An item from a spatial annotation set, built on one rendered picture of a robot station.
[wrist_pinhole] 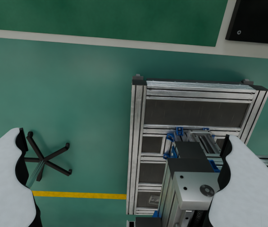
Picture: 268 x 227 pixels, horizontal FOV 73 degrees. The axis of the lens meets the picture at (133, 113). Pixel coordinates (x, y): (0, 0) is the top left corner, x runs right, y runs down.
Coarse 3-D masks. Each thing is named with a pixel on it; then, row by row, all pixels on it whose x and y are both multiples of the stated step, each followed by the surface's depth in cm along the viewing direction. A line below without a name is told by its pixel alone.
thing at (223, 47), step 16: (224, 16) 45; (0, 32) 46; (16, 32) 46; (32, 32) 46; (224, 32) 47; (144, 48) 49; (160, 48) 49; (176, 48) 49; (192, 48) 49; (208, 48) 49; (224, 48) 49; (240, 48) 49; (256, 48) 49
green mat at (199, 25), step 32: (0, 0) 43; (32, 0) 43; (64, 0) 43; (96, 0) 43; (128, 0) 43; (160, 0) 43; (192, 0) 43; (224, 0) 43; (64, 32) 46; (96, 32) 46; (128, 32) 47; (160, 32) 47; (192, 32) 47
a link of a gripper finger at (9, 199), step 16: (16, 128) 10; (0, 144) 9; (16, 144) 10; (0, 160) 8; (16, 160) 8; (0, 176) 7; (16, 176) 8; (0, 192) 7; (16, 192) 7; (0, 208) 6; (16, 208) 6; (32, 208) 6; (0, 224) 6; (16, 224) 6; (32, 224) 6
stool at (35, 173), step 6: (30, 132) 147; (30, 138) 145; (30, 144) 148; (66, 144) 153; (36, 150) 151; (60, 150) 151; (66, 150) 152; (42, 156) 155; (48, 156) 154; (54, 156) 154; (36, 162) 157; (42, 162) 154; (48, 162) 158; (36, 168) 147; (42, 168) 161; (54, 168) 161; (60, 168) 162; (36, 174) 143; (66, 174) 165; (30, 180) 136; (36, 180) 168; (30, 186) 134
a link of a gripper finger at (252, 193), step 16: (224, 144) 11; (240, 144) 10; (224, 160) 9; (240, 160) 9; (256, 160) 9; (224, 176) 9; (240, 176) 8; (256, 176) 8; (224, 192) 7; (240, 192) 7; (256, 192) 7; (224, 208) 7; (240, 208) 7; (256, 208) 7; (208, 224) 6; (224, 224) 6; (240, 224) 6; (256, 224) 6
